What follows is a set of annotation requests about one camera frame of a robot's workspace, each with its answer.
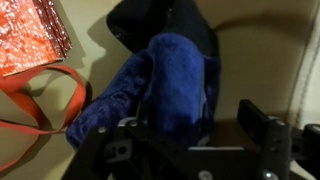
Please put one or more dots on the black slipper with blue lining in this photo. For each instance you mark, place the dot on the black slipper with blue lining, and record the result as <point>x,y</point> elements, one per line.
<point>176,86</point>

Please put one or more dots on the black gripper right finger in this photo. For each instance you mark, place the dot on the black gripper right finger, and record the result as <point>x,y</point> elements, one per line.
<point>276,150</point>

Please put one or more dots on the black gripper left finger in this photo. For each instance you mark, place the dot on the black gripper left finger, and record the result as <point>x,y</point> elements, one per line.
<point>110,153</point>

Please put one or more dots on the red glitter gift bag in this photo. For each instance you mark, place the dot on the red glitter gift bag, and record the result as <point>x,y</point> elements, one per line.
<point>30,36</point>

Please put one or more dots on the blue purple plush slipper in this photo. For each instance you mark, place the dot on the blue purple plush slipper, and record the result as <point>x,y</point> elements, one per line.
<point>113,103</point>

